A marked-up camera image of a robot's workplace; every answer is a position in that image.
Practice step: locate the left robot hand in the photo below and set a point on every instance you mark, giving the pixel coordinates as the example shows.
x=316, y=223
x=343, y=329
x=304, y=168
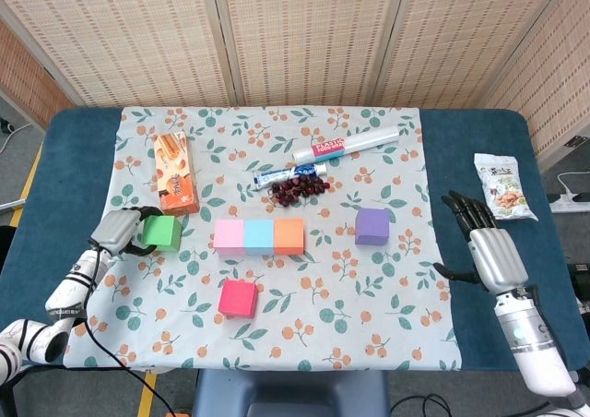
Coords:
x=115, y=230

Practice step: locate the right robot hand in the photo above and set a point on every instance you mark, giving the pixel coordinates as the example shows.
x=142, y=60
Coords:
x=500, y=260

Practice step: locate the green foam cube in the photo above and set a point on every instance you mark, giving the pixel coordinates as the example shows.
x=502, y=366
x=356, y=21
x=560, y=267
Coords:
x=161, y=232

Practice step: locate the pink foam cube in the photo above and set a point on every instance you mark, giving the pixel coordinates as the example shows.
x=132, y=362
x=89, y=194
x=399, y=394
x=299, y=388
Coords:
x=229, y=237

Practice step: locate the purple foam cube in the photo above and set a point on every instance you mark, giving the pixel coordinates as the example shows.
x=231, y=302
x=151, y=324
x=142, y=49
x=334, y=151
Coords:
x=372, y=225

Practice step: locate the light blue foam cube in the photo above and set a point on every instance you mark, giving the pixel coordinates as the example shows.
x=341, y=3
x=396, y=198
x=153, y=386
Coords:
x=259, y=237

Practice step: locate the orange foam cube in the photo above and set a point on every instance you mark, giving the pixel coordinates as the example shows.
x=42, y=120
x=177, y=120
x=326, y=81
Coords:
x=289, y=237

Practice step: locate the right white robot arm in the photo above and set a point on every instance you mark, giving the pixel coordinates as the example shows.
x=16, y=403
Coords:
x=530, y=338

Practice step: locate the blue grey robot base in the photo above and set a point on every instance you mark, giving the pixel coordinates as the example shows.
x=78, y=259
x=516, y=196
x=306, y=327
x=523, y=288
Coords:
x=286, y=389

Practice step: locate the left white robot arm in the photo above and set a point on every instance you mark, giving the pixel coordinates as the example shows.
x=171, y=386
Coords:
x=69, y=292

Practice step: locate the nut snack bag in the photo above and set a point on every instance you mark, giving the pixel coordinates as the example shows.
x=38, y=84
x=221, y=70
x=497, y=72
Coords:
x=504, y=191

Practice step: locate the orange biscuit box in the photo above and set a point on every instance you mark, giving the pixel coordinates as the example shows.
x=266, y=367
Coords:
x=175, y=177

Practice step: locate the white power strip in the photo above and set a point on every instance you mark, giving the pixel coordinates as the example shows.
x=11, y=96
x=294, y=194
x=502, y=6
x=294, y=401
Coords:
x=571, y=203

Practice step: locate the grey metal bar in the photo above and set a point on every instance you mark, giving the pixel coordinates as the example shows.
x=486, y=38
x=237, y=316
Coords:
x=11, y=205

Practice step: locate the red foam cube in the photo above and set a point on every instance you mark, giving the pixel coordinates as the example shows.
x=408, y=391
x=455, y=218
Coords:
x=237, y=297

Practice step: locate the white blue toothpaste tube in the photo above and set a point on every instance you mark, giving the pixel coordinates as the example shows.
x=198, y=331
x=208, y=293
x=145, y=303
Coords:
x=276, y=177

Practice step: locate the dark red grape bunch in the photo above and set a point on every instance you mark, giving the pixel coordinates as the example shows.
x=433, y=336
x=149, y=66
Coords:
x=286, y=195

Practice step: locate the floral print tablecloth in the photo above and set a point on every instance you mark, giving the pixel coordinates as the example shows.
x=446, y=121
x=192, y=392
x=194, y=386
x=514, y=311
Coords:
x=276, y=135

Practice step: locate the plastic food wrap roll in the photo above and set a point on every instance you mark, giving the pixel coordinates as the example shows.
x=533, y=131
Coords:
x=350, y=145

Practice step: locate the bamboo folding screen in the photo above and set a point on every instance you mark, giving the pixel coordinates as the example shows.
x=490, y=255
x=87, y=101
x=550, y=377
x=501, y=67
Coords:
x=299, y=34

